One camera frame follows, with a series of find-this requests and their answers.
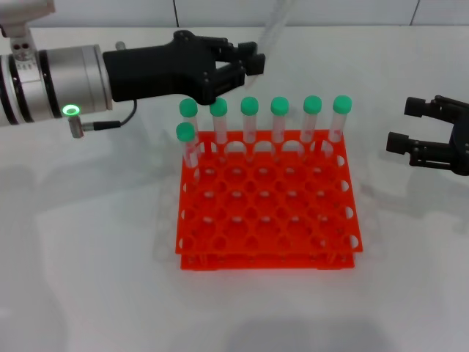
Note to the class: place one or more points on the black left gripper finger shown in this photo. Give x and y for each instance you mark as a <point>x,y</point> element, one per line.
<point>256,65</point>
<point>247,48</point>

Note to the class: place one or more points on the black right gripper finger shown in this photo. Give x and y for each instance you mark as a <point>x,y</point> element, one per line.
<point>397,142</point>
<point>414,106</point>

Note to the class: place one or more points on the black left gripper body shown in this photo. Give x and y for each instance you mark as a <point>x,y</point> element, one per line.
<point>157,71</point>

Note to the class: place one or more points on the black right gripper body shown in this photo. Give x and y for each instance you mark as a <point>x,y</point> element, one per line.
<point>461,146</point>

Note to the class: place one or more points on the green capped clear test tube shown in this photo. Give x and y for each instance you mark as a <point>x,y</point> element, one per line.
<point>342,103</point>
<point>273,27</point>
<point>188,108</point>
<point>279,105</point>
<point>185,132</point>
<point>249,105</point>
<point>219,109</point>
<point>312,104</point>

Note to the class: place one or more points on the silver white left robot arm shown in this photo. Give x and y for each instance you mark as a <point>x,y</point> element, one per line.
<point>55,84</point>

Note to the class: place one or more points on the orange test tube rack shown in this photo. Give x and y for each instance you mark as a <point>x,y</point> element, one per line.
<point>271,205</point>

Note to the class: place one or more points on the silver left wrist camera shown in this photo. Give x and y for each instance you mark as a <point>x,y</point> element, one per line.
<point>25,9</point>

